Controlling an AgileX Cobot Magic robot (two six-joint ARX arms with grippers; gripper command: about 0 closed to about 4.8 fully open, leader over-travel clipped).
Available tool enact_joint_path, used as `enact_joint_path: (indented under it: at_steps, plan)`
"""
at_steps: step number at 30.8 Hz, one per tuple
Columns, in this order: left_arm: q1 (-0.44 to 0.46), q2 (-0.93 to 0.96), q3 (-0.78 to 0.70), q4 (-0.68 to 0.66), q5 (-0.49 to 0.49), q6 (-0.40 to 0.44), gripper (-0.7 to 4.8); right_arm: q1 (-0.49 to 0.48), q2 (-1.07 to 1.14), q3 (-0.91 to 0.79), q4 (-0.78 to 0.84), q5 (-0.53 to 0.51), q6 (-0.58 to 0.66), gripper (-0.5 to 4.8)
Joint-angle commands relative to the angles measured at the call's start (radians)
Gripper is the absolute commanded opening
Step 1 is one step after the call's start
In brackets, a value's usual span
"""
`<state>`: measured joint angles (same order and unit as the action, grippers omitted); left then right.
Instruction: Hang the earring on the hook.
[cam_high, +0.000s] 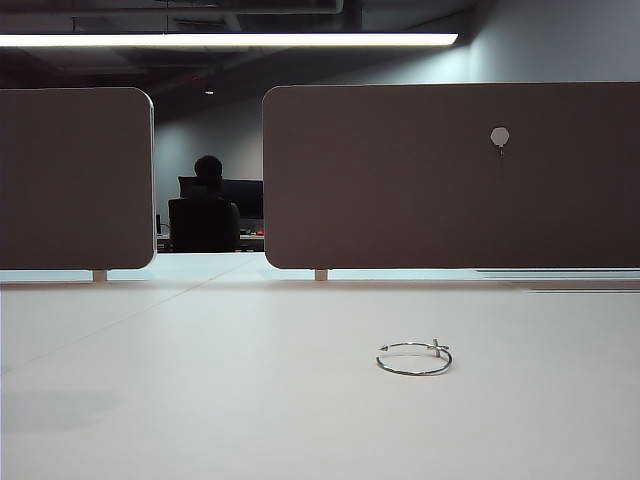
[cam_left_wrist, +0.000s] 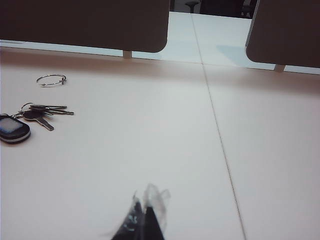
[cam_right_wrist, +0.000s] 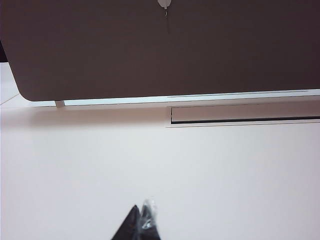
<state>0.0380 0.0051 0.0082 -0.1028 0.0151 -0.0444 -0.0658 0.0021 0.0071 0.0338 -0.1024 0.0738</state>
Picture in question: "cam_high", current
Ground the silver hoop earring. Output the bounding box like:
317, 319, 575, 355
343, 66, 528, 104
375, 338, 455, 376

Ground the white hexagonal adhesive hook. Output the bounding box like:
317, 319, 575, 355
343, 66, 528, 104
490, 126, 511, 167

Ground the black computer monitor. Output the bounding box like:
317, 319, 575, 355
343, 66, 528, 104
219, 179, 264, 221

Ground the right grey desk divider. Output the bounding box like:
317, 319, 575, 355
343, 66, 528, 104
261, 82, 640, 270

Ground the grey desk divider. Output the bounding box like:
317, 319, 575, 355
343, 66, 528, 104
0, 87, 156, 272
261, 82, 640, 270

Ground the black office chair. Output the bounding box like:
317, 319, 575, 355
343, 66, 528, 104
167, 175, 242, 254

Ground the seated person in background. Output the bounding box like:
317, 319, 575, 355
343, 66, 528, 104
193, 154, 242, 236

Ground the long ceiling light strip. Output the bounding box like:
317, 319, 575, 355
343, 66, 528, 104
0, 32, 460, 49

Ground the left grey desk divider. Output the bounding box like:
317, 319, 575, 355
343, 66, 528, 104
0, 87, 156, 272

